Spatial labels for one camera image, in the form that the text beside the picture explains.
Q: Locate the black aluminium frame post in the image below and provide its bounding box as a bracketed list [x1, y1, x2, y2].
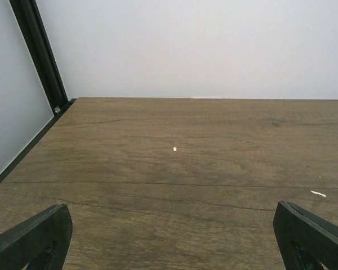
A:
[9, 0, 75, 115]

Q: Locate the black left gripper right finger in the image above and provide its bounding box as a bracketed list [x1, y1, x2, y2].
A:
[273, 201, 338, 269]

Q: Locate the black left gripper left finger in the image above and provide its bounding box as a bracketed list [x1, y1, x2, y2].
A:
[0, 204, 73, 269]

